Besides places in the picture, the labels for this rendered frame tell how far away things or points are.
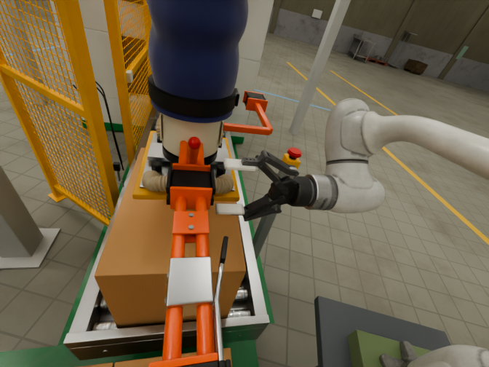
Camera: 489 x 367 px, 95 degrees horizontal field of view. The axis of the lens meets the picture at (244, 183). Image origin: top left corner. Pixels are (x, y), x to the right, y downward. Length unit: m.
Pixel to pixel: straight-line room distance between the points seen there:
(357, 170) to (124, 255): 0.65
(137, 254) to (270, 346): 1.16
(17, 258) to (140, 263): 1.43
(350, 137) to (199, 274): 0.45
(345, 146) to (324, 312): 0.62
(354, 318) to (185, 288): 0.79
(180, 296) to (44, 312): 1.52
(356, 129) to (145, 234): 0.65
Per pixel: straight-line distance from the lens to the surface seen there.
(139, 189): 0.66
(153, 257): 0.72
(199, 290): 0.35
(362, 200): 0.61
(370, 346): 0.95
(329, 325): 0.98
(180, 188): 0.45
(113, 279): 0.73
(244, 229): 1.25
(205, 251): 0.39
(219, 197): 0.65
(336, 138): 0.61
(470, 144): 0.55
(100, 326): 1.10
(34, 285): 1.94
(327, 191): 0.56
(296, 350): 1.73
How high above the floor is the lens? 1.56
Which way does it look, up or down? 39 degrees down
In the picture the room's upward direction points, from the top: 15 degrees clockwise
